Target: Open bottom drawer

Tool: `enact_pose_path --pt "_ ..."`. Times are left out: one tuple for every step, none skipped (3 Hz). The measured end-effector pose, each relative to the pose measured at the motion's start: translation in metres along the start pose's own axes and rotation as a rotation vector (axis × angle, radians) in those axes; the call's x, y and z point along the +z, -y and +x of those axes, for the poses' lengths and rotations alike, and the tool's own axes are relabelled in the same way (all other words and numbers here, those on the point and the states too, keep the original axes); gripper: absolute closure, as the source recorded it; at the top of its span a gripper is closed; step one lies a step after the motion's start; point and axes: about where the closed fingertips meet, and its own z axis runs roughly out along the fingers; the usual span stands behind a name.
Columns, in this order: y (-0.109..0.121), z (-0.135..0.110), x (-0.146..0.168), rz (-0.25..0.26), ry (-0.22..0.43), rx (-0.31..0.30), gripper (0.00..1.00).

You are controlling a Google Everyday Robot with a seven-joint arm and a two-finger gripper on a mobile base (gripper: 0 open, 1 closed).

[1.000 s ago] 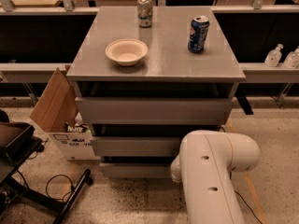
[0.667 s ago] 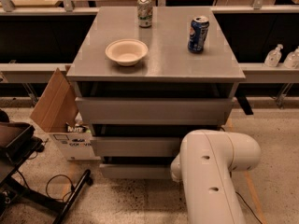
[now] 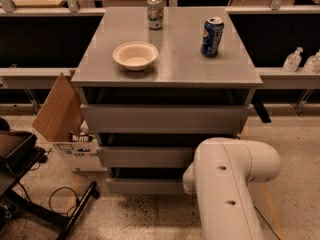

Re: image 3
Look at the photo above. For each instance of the green white soda can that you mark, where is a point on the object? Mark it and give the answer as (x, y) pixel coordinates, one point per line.
(155, 13)

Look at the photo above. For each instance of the black rolling stand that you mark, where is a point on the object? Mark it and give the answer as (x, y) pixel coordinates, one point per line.
(39, 184)

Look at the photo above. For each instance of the grey drawer cabinet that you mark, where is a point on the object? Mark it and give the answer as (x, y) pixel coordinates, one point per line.
(181, 74)

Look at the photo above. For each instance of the white paper bowl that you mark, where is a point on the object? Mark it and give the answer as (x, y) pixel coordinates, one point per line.
(135, 56)

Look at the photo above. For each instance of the clear sanitizer pump bottle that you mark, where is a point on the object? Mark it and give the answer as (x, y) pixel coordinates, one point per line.
(293, 60)

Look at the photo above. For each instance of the grey drawer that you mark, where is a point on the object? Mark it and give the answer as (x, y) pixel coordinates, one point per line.
(145, 157)
(166, 181)
(165, 119)

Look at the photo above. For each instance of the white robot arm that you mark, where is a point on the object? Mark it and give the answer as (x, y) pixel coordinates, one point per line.
(219, 176)

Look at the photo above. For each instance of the grey top drawer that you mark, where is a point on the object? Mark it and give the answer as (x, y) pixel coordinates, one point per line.
(165, 119)

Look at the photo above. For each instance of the grey bottom drawer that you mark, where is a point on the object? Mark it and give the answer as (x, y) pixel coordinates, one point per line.
(166, 181)

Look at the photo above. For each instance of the open cardboard box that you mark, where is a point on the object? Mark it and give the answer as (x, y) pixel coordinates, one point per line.
(61, 122)

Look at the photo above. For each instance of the grey metal shelf rail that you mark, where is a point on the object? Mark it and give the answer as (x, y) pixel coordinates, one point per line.
(44, 78)

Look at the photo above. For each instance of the grey middle drawer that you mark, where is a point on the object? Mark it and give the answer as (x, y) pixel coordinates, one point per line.
(145, 157)

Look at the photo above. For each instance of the blue pepsi can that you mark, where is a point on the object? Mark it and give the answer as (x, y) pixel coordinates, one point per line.
(212, 34)

